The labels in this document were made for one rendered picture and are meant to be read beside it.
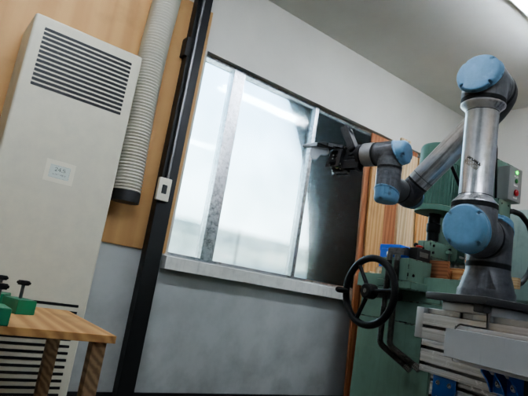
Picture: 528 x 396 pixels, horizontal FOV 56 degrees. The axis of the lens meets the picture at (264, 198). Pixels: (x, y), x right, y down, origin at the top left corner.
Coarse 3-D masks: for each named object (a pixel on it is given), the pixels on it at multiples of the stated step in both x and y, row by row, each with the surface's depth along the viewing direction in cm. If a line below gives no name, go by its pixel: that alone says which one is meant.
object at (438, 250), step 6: (420, 240) 216; (426, 240) 214; (426, 246) 213; (432, 246) 212; (438, 246) 214; (444, 246) 216; (432, 252) 211; (438, 252) 214; (444, 252) 216; (432, 258) 217; (438, 258) 214; (444, 258) 215
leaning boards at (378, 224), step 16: (416, 160) 420; (368, 176) 380; (368, 192) 375; (368, 208) 371; (384, 208) 387; (400, 208) 396; (368, 224) 369; (384, 224) 385; (400, 224) 393; (416, 224) 405; (368, 240) 367; (384, 240) 383; (400, 240) 391; (416, 240) 403; (368, 272) 356; (352, 304) 355; (352, 336) 351; (352, 352) 349; (352, 368) 348
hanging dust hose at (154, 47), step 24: (168, 0) 276; (168, 24) 275; (144, 48) 270; (168, 48) 280; (144, 72) 267; (144, 96) 264; (144, 120) 263; (144, 144) 262; (120, 168) 257; (144, 168) 265; (120, 192) 254
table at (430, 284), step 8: (360, 272) 226; (360, 280) 225; (368, 280) 220; (376, 280) 204; (400, 280) 193; (424, 280) 195; (432, 280) 192; (440, 280) 189; (448, 280) 186; (456, 280) 183; (400, 288) 197; (408, 288) 189; (416, 288) 190; (424, 288) 193; (432, 288) 191; (440, 288) 188; (448, 288) 186
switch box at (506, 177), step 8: (504, 168) 226; (512, 168) 225; (504, 176) 225; (512, 176) 224; (520, 176) 228; (504, 184) 224; (512, 184) 224; (520, 184) 227; (504, 192) 223; (512, 192) 223; (520, 192) 227; (512, 200) 223
